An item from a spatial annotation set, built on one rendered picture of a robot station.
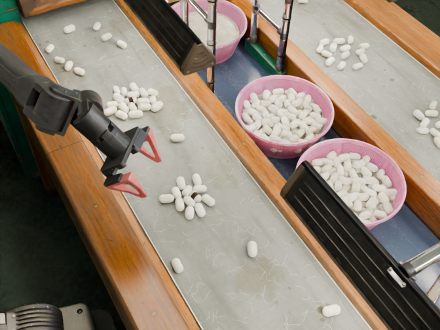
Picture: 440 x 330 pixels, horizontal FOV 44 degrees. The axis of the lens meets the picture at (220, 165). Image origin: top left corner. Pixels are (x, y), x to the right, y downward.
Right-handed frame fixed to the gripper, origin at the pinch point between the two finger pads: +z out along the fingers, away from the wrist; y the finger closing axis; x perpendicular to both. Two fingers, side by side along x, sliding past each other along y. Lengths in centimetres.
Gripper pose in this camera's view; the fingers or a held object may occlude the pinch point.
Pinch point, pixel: (149, 176)
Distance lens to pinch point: 114.6
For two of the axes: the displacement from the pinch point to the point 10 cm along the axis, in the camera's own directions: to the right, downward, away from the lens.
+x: 7.7, -2.6, -5.9
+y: -2.3, 7.4, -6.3
